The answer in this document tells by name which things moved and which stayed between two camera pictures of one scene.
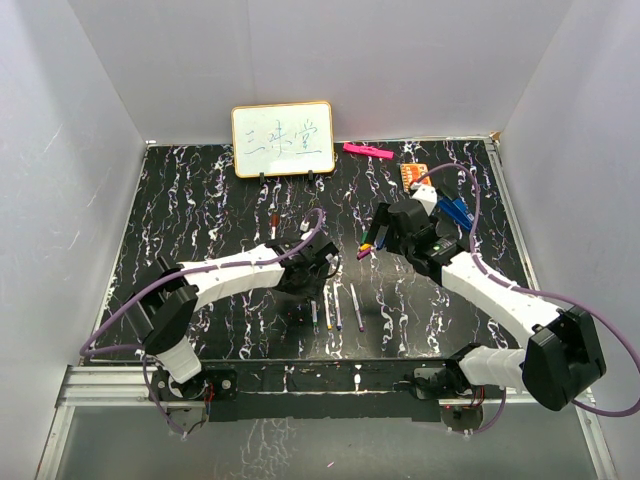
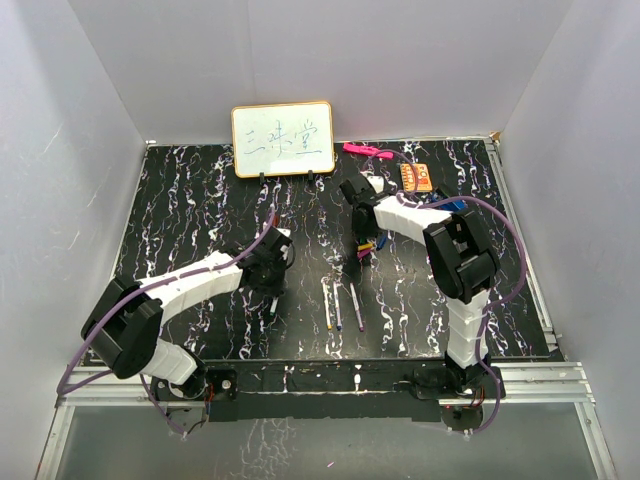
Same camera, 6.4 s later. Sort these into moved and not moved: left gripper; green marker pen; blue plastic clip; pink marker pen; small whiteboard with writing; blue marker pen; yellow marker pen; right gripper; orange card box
Moved: left gripper; green marker pen; right gripper
Not moved: small whiteboard with writing; blue plastic clip; pink marker pen; yellow marker pen; blue marker pen; orange card box
